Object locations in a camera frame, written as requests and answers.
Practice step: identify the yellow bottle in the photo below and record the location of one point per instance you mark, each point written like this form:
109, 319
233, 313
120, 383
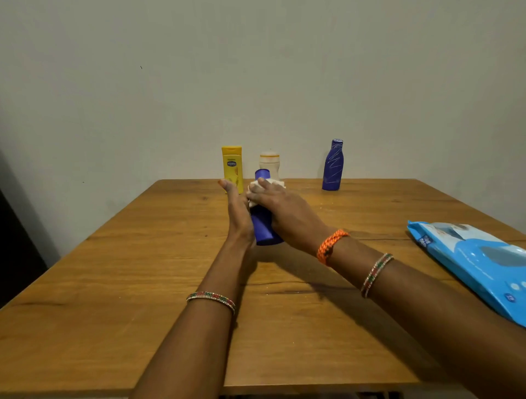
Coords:
232, 168

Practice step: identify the thin beaded bangle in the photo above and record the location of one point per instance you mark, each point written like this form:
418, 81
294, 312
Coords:
376, 275
211, 298

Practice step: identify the person's right hand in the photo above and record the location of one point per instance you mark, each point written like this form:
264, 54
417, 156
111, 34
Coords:
294, 218

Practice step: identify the blue wet wipes pack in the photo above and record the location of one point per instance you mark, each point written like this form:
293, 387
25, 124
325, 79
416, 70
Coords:
476, 259

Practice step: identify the orange thread wristband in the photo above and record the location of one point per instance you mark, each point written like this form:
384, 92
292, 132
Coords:
330, 246

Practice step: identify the wooden table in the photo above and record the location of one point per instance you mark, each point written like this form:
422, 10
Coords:
102, 279

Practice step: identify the white wet wipe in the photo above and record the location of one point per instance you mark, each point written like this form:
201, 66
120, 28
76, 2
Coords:
255, 188

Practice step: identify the person's left hand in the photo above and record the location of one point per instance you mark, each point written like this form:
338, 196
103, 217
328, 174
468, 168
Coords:
240, 218

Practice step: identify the blue scribbled bottle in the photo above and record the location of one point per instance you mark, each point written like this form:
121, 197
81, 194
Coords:
333, 166
263, 226

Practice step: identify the white bottle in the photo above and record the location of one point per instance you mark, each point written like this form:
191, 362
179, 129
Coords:
270, 164

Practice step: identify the person's left forearm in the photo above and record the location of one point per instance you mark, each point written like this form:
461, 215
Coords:
189, 341

